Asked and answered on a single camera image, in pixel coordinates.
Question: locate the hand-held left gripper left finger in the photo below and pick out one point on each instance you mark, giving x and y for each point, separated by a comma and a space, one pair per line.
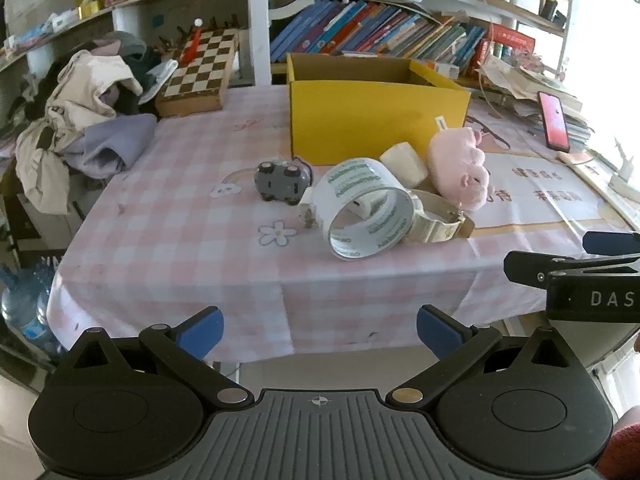
202, 332

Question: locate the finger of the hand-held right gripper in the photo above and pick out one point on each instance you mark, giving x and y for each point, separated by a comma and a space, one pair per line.
610, 243
525, 266

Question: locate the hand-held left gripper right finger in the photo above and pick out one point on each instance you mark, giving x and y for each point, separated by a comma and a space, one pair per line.
440, 332

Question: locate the pink plush toy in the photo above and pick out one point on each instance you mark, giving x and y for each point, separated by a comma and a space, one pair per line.
455, 160

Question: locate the white plug charger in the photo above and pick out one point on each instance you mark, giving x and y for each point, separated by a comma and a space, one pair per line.
364, 205

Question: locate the white foam block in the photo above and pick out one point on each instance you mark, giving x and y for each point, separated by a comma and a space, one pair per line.
402, 162

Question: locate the grey toy car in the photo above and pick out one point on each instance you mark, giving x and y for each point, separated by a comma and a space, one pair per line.
280, 180

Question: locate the clear packing tape roll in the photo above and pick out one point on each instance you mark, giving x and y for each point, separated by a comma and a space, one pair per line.
350, 175

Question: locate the yellow cardboard box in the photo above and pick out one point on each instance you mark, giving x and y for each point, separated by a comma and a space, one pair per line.
350, 120

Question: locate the pink checked tablecloth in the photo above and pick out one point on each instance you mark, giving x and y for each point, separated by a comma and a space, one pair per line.
200, 260

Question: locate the red smartphone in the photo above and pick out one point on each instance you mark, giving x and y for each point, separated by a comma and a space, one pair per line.
554, 120

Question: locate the red garment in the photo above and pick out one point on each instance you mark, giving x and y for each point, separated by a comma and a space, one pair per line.
622, 445

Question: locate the clear water bottle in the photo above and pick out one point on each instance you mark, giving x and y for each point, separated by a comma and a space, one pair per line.
20, 305
47, 320

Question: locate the pile of papers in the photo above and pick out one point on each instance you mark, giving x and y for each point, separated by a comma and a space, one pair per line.
515, 82

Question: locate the lavender garment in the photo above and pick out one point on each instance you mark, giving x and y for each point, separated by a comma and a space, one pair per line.
115, 142

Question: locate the orange white small box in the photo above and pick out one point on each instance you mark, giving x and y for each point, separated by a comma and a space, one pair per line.
442, 68

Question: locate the red flat box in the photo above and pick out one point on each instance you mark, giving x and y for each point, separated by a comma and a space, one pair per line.
510, 40

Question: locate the wooden chessboard box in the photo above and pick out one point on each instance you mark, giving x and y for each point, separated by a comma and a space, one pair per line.
200, 70

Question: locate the pile of clothes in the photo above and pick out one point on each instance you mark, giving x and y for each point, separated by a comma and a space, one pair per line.
75, 95

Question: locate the dark green garment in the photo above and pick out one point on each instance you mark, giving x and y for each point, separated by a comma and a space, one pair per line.
145, 65

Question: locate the row of books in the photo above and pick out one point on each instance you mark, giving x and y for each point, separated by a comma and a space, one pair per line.
370, 27

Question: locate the red cone figurine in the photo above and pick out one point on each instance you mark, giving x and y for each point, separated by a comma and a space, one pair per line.
192, 45

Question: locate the white bookshelf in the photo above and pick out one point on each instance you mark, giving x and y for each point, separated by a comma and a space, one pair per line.
260, 20

